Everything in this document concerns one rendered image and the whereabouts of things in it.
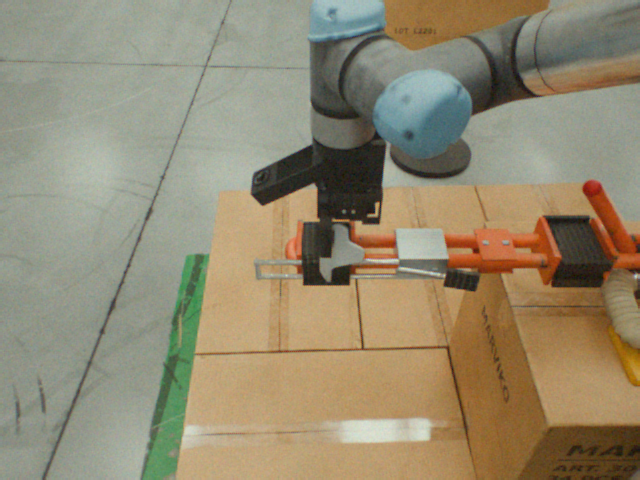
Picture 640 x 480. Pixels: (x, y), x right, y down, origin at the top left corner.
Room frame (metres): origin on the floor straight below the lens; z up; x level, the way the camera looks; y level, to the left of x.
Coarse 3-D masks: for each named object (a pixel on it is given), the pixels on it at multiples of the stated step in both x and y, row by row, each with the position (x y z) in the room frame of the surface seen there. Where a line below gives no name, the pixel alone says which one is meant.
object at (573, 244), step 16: (544, 224) 0.57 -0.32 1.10; (560, 224) 0.58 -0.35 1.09; (576, 224) 0.58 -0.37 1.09; (592, 224) 0.58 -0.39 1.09; (544, 240) 0.55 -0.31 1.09; (560, 240) 0.55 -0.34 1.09; (576, 240) 0.55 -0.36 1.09; (592, 240) 0.55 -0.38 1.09; (608, 240) 0.54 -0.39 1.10; (560, 256) 0.51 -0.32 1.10; (576, 256) 0.52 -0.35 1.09; (592, 256) 0.52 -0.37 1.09; (608, 256) 0.52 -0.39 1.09; (544, 272) 0.52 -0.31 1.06; (560, 272) 0.50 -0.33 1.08; (576, 272) 0.51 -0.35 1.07; (592, 272) 0.51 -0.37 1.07; (608, 272) 0.51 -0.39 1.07
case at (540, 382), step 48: (480, 288) 0.67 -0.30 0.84; (528, 288) 0.58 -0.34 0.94; (576, 288) 0.58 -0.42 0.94; (480, 336) 0.61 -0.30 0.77; (528, 336) 0.49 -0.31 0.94; (576, 336) 0.49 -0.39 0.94; (480, 384) 0.54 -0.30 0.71; (528, 384) 0.42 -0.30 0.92; (576, 384) 0.41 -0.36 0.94; (624, 384) 0.41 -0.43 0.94; (480, 432) 0.48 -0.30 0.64; (528, 432) 0.37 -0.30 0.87; (576, 432) 0.35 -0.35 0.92; (624, 432) 0.35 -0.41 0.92
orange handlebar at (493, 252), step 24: (360, 240) 0.56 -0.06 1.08; (384, 240) 0.56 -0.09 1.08; (456, 240) 0.56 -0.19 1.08; (480, 240) 0.55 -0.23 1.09; (504, 240) 0.55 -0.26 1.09; (528, 240) 0.56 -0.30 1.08; (456, 264) 0.52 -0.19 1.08; (480, 264) 0.52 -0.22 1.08; (504, 264) 0.52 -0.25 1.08; (528, 264) 0.52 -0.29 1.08; (624, 264) 0.52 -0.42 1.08
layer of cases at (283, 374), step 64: (384, 192) 1.30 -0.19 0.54; (448, 192) 1.30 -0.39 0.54; (512, 192) 1.30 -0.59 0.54; (576, 192) 1.30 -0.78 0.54; (256, 256) 1.03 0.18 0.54; (256, 320) 0.81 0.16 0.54; (320, 320) 0.81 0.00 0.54; (384, 320) 0.81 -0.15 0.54; (448, 320) 0.81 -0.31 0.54; (192, 384) 0.64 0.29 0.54; (256, 384) 0.64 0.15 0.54; (320, 384) 0.64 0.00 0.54; (384, 384) 0.64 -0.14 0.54; (448, 384) 0.64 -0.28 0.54; (192, 448) 0.49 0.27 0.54; (256, 448) 0.49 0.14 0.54; (320, 448) 0.49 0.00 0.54; (384, 448) 0.49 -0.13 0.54; (448, 448) 0.49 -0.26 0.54
